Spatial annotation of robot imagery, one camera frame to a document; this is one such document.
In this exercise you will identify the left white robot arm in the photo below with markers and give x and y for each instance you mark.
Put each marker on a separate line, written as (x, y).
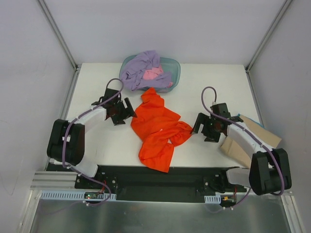
(67, 140)

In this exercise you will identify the front aluminium rail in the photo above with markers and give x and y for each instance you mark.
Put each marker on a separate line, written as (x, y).
(55, 180)

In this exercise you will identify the left aluminium frame post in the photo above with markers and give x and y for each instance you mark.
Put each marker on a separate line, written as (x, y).
(51, 21)

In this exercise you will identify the right aluminium frame post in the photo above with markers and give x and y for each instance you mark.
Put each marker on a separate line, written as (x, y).
(269, 33)

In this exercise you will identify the teal cloth under cardboard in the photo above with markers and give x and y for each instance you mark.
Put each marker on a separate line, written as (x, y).
(241, 116)

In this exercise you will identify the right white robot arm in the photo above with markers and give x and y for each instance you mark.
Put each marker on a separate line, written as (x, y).
(269, 172)

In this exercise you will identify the lilac t shirt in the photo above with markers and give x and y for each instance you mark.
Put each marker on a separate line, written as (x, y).
(132, 74)

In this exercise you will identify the brown cardboard sheet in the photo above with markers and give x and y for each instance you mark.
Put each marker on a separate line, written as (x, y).
(240, 146)

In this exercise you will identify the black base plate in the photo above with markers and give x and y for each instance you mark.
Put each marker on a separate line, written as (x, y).
(180, 184)

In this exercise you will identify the aluminium frame post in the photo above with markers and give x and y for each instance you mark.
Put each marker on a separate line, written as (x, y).
(269, 33)
(51, 21)

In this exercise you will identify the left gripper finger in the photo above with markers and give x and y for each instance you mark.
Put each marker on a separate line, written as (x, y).
(119, 119)
(129, 111)

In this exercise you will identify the right slotted cable duct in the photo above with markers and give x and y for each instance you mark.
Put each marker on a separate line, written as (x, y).
(216, 199)

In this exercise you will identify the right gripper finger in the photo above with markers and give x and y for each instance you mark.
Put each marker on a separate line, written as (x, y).
(200, 120)
(212, 137)

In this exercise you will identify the slotted cable duct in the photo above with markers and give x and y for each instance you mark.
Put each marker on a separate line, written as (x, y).
(76, 195)
(216, 199)

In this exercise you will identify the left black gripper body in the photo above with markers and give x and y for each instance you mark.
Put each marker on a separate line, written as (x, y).
(123, 111)

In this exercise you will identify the left slotted cable duct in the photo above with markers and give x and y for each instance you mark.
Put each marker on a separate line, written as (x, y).
(76, 195)

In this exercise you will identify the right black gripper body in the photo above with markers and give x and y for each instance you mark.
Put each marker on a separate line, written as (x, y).
(206, 127)

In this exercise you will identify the orange t shirt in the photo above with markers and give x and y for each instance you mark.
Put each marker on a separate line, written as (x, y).
(160, 131)

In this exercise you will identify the teal plastic basket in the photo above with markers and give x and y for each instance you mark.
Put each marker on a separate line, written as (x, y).
(168, 65)

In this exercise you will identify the pink t shirt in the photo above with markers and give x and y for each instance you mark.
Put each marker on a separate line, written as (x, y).
(156, 77)

